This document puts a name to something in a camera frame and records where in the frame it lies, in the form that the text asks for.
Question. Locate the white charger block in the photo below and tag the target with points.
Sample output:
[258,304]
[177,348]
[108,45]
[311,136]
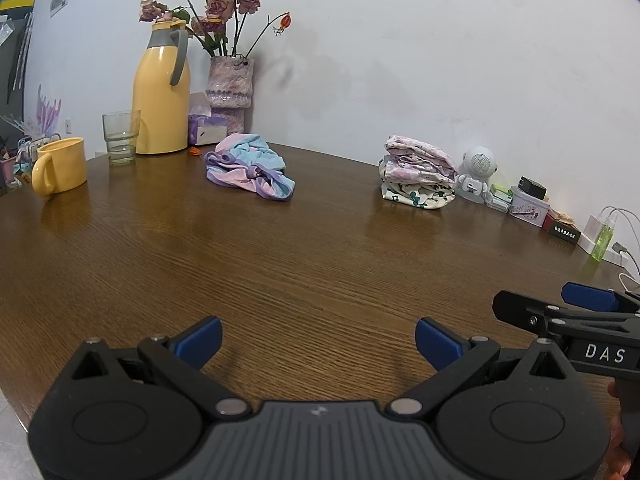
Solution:
[592,232]

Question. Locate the pink storage container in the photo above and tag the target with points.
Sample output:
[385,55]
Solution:
[9,170]

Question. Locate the clear glass cup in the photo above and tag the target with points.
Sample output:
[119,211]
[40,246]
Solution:
[120,140]

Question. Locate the beige packet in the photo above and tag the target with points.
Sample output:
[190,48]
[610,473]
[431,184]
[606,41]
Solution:
[565,218]

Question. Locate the black power adapter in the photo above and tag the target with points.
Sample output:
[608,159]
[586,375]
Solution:
[532,187]

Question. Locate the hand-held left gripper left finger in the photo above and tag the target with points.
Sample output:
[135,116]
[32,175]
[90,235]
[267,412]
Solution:
[200,342]

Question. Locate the white robot speaker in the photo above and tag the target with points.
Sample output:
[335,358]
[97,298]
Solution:
[477,162]

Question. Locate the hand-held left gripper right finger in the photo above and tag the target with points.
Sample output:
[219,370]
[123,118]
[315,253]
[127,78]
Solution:
[437,342]

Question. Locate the cream floral folded garment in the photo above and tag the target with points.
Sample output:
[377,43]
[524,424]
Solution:
[420,197]

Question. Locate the small green bottle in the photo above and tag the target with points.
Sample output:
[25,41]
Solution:
[602,245]

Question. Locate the pink floral folded garment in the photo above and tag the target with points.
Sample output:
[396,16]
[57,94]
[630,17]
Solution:
[420,160]

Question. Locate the yellow thermos jug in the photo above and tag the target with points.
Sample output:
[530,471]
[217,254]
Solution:
[160,100]

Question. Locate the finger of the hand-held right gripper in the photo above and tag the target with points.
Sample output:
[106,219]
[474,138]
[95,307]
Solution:
[520,310]
[590,297]

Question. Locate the yellow mug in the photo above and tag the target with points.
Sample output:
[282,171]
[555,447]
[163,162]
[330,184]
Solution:
[62,165]

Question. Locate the lavender floral tin box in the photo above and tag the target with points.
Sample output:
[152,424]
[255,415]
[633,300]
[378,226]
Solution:
[529,210]

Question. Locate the dark grey cabinet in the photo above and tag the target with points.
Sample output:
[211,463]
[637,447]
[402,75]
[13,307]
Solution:
[12,70]

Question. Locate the pink blue mesh vest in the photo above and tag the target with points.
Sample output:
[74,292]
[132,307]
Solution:
[250,170]

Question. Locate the red black box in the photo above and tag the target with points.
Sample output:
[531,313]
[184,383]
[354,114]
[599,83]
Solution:
[560,234]

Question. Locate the purple artificial plant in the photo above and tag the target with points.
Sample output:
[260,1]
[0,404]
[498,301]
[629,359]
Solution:
[47,110]

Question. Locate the purple tissue box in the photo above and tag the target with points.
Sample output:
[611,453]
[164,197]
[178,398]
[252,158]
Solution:
[207,132]

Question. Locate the person's right hand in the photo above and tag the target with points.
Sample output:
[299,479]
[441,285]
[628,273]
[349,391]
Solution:
[616,460]

